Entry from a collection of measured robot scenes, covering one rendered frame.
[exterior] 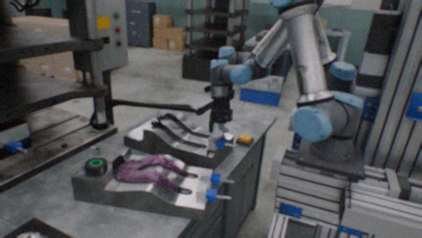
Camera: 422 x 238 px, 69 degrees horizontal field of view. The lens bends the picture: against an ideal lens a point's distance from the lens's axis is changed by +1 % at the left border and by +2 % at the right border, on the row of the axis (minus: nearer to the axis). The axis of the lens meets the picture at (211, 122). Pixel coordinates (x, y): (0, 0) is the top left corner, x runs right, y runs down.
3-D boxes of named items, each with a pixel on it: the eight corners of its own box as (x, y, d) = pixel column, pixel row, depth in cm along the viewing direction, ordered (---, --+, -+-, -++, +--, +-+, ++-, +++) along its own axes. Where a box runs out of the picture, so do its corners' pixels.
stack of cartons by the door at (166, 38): (187, 50, 808) (188, 16, 774) (182, 52, 779) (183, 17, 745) (158, 46, 830) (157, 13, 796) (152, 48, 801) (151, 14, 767)
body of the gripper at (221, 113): (226, 125, 130) (226, 97, 127) (208, 123, 133) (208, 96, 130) (233, 121, 136) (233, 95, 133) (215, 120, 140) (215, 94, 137)
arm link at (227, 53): (236, 49, 148) (219, 48, 147) (235, 71, 152) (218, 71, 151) (234, 46, 155) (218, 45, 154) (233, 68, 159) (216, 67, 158)
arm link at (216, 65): (219, 60, 123) (206, 59, 129) (219, 87, 125) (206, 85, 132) (233, 59, 128) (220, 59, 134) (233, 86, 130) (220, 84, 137)
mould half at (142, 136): (232, 151, 158) (235, 127, 153) (210, 175, 137) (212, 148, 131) (154, 127, 178) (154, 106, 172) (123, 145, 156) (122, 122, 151)
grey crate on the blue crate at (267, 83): (282, 86, 480) (284, 77, 474) (279, 93, 444) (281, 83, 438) (245, 80, 495) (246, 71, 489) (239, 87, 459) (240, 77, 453)
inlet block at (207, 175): (233, 184, 127) (234, 172, 124) (232, 190, 122) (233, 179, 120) (203, 179, 128) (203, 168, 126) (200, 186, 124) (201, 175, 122)
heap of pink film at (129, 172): (187, 169, 129) (188, 154, 126) (175, 195, 113) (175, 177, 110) (129, 161, 132) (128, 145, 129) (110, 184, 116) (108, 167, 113)
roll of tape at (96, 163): (109, 164, 119) (109, 157, 118) (105, 176, 112) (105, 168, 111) (88, 165, 118) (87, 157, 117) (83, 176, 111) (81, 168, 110)
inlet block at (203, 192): (230, 199, 117) (232, 188, 115) (229, 209, 112) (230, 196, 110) (197, 194, 119) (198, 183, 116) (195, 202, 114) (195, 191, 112)
